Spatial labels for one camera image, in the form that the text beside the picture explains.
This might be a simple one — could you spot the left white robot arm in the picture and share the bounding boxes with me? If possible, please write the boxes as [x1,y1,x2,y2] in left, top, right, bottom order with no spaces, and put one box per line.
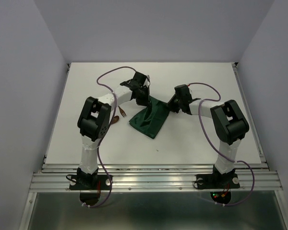
[77,72,151,189]

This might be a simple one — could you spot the brown wooden fork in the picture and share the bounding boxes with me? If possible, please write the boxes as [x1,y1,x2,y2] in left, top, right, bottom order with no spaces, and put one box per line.
[118,106,127,117]

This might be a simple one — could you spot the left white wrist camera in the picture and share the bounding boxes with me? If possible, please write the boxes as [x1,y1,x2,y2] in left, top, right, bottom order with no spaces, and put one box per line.
[145,75,151,87]

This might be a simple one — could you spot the dark green cloth napkin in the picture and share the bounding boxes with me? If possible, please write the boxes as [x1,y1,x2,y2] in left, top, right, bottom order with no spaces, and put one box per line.
[129,97,170,139]

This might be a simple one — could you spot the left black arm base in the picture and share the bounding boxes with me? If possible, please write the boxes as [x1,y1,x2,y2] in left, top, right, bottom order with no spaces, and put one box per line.
[66,168,113,191]

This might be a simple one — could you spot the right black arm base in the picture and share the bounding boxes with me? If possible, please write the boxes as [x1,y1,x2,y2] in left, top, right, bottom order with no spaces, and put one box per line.
[193,166,240,190]

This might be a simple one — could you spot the brown wooden spoon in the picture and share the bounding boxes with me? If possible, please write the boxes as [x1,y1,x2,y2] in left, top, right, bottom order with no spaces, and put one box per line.
[110,115,120,125]

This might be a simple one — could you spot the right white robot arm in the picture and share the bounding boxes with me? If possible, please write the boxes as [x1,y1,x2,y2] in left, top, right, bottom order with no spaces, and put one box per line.
[167,82,250,187]

